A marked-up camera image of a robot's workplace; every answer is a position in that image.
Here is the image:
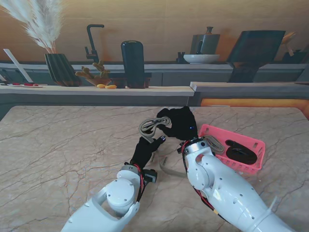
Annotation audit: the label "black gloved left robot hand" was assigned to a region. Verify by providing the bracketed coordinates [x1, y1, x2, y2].
[130, 135, 167, 170]

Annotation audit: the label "cactus plants in bowl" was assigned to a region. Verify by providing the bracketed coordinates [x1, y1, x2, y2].
[74, 60, 113, 87]

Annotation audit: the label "pink plastic storage basket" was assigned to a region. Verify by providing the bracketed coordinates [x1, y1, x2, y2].
[198, 124, 266, 176]

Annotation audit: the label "left arm red black cables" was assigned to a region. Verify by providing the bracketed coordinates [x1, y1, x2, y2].
[134, 164, 145, 203]

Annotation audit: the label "dark brown belt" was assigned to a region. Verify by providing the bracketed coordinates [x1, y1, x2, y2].
[225, 139, 258, 166]

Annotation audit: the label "wooden kitchen utensils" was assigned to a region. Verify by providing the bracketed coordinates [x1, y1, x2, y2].
[281, 31, 298, 56]

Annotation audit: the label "tall black cylinder container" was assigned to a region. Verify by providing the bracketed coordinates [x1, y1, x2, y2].
[120, 40, 146, 89]

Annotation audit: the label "white pampas grass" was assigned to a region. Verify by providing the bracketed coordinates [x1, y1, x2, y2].
[0, 0, 66, 55]

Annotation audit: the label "white speckled bowl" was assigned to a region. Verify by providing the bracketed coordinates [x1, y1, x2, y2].
[183, 54, 221, 65]

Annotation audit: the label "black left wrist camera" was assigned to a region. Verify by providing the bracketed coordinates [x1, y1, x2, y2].
[143, 169, 158, 184]

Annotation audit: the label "raised counter orange glow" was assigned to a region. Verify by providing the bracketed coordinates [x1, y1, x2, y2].
[189, 81, 309, 107]

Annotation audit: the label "grey pot with lid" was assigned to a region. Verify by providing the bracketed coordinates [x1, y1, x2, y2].
[190, 26, 221, 55]

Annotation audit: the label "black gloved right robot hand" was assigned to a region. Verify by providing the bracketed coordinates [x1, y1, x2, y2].
[156, 106, 200, 141]

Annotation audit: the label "dark ribbed vase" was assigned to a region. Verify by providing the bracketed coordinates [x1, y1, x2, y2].
[44, 53, 82, 87]

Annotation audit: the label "arm red black cables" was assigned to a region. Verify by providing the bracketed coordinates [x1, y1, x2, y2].
[181, 142, 230, 222]
[134, 164, 145, 203]

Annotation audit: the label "right arm red black cables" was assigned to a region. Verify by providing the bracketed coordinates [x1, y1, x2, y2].
[181, 142, 230, 222]

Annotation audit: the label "white leaning board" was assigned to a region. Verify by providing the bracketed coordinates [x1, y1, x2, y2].
[2, 48, 34, 83]

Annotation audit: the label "black kitchen faucet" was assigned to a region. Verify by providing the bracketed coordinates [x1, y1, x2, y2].
[84, 24, 105, 64]

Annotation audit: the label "grey back counter cabinets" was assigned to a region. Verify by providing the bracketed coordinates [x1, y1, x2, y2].
[0, 61, 309, 87]

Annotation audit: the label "beige woven belt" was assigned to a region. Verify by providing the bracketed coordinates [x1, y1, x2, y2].
[204, 135, 226, 155]
[139, 116, 189, 178]

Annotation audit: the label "dark utensil holder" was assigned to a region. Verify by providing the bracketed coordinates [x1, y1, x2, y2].
[282, 49, 309, 64]

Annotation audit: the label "plate with red food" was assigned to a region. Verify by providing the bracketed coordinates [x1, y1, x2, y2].
[6, 82, 45, 88]

